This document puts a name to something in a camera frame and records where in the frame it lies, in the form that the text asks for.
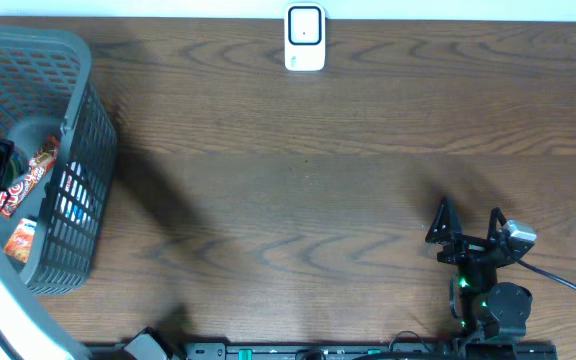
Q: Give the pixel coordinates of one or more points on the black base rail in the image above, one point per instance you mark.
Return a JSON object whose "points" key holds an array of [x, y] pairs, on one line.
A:
{"points": [[401, 350]]}

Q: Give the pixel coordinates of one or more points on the white barcode scanner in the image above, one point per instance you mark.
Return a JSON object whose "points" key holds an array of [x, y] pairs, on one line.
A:
{"points": [[304, 37]]}

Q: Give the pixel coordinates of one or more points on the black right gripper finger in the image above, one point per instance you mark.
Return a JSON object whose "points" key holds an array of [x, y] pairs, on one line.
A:
{"points": [[446, 226], [496, 219]]}

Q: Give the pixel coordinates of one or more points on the red Top chocolate bar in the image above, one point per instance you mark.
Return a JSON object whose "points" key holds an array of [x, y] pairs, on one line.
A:
{"points": [[39, 166]]}

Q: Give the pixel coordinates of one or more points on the grey plastic basket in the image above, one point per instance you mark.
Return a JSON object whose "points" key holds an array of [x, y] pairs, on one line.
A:
{"points": [[45, 89]]}

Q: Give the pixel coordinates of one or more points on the orange snack packet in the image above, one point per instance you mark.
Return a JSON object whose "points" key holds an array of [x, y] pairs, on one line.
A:
{"points": [[19, 244]]}

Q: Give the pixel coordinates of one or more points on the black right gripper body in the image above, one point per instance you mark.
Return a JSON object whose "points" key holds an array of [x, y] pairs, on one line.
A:
{"points": [[466, 251]]}

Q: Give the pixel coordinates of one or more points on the white Panadol medicine box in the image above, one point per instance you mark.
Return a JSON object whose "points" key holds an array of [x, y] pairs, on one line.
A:
{"points": [[77, 202]]}

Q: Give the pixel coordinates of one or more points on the green lid jar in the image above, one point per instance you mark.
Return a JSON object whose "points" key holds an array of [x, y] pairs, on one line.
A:
{"points": [[17, 166]]}

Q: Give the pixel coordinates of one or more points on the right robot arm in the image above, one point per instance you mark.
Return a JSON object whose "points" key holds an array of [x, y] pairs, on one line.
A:
{"points": [[489, 309]]}

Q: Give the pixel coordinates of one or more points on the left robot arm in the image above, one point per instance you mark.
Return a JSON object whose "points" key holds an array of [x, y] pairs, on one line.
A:
{"points": [[27, 331]]}

